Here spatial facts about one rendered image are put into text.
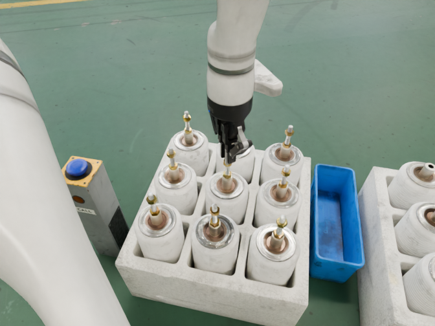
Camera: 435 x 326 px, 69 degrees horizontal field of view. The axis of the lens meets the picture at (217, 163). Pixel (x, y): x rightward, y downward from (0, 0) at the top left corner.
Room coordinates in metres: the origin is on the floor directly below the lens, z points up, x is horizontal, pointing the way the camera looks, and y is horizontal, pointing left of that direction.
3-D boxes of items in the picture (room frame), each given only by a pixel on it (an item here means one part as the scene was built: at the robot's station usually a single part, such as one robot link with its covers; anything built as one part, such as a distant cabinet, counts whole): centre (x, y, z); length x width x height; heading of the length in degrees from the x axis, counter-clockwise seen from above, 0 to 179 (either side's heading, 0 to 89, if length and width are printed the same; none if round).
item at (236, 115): (0.43, -0.02, 0.45); 0.08 x 0.08 x 0.09
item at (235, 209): (0.42, -0.02, 0.16); 0.10 x 0.10 x 0.18
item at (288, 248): (0.29, -0.11, 0.25); 0.08 x 0.08 x 0.01
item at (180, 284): (0.43, -0.02, 0.09); 0.39 x 0.39 x 0.18; 78
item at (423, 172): (0.45, -0.47, 0.26); 0.02 x 0.02 x 0.03
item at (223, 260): (0.31, 0.00, 0.16); 0.10 x 0.10 x 0.18
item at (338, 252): (0.45, -0.31, 0.06); 0.30 x 0.11 x 0.12; 168
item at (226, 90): (0.43, -0.04, 0.53); 0.11 x 0.09 x 0.06; 116
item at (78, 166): (0.41, 0.28, 0.32); 0.04 x 0.04 x 0.02
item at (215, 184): (0.42, -0.02, 0.25); 0.08 x 0.08 x 0.01
